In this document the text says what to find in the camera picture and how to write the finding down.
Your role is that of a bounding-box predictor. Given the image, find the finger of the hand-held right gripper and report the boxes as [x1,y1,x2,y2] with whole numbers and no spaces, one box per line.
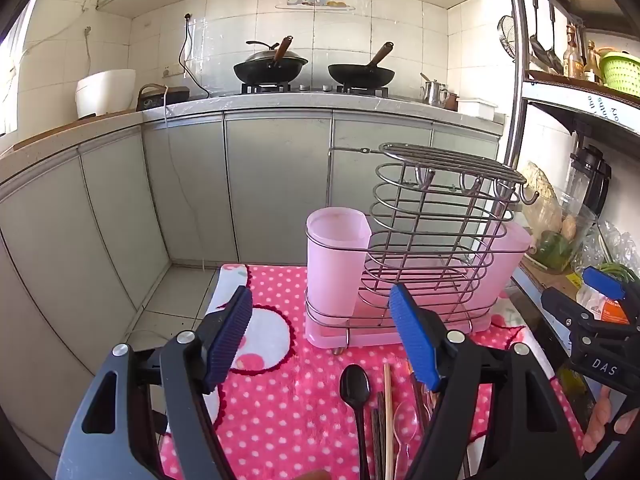
[581,266,628,302]
[540,287,598,335]

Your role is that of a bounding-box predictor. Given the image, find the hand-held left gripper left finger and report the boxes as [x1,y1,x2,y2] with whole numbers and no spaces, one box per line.
[55,285,254,480]

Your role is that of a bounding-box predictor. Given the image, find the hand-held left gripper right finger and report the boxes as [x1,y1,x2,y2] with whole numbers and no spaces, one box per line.
[389,283,587,480]

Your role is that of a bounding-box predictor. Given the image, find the pink plastic cup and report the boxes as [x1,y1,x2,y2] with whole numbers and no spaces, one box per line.
[305,206,372,318]
[480,220,534,311]

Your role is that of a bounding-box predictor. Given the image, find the light wooden chopstick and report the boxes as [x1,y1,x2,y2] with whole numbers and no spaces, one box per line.
[383,362,396,480]

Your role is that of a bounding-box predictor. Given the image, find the steel wire utensil rack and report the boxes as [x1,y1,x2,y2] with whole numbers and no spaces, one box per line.
[304,142,540,356]

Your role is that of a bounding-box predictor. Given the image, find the person's right hand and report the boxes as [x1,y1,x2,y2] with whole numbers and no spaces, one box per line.
[581,385,640,457]

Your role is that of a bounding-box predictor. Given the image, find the orange packet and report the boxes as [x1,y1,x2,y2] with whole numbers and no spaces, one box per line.
[575,285,632,327]

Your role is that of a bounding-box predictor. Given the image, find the pink plastic drip tray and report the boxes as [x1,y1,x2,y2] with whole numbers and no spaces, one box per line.
[305,295,508,349]

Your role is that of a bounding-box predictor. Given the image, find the clear plastic bags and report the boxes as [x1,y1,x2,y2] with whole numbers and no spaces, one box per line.
[575,220,640,291]

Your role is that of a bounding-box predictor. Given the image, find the clear container with vegetables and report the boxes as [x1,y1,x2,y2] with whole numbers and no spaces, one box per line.
[529,190,599,276]

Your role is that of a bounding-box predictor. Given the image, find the clear plastic fork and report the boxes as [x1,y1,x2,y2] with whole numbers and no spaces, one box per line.
[419,382,442,431]

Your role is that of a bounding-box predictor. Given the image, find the black plastic spoon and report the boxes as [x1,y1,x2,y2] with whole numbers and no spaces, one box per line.
[339,364,372,480]

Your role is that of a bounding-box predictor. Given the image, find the clear plastic spoon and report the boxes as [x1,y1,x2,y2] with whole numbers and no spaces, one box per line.
[393,401,421,480]

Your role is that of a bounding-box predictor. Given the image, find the dark brown chopstick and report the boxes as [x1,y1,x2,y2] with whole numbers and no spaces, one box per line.
[371,407,381,480]
[377,391,387,480]

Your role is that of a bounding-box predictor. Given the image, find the pink polka-dot blanket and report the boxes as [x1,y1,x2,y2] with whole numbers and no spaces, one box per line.
[159,262,586,480]

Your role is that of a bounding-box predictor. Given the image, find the bag of dried food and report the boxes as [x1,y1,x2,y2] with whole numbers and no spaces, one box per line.
[520,161,564,241]

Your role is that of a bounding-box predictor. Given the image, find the black blender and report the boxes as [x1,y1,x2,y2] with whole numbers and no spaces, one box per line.
[569,144,612,216]

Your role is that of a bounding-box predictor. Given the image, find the green plastic basket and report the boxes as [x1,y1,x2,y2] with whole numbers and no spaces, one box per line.
[598,50,640,98]

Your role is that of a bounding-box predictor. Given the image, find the white plastic box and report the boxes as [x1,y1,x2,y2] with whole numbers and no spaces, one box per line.
[456,97,499,121]

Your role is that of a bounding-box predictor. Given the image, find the amber glass bottle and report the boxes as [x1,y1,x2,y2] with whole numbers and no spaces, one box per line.
[564,24,586,79]
[582,40,602,84]

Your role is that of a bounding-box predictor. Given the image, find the metal storage shelf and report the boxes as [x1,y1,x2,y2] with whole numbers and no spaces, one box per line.
[502,0,640,321]

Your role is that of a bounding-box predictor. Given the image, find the steel kettle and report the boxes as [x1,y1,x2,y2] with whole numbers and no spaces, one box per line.
[419,73,449,109]

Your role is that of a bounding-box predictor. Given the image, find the gas stove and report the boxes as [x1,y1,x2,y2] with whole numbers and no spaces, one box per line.
[241,80,390,97]

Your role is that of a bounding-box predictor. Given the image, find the black wok with lid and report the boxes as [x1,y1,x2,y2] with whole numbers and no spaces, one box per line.
[233,36,309,86]

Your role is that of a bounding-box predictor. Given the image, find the white rice cooker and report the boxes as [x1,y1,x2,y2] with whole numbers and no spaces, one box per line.
[75,69,137,120]

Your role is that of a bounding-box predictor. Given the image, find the wire mesh strainer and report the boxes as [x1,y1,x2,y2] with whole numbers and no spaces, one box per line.
[497,15,517,63]

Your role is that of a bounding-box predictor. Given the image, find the black power cable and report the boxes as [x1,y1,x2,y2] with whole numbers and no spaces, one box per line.
[179,12,211,100]

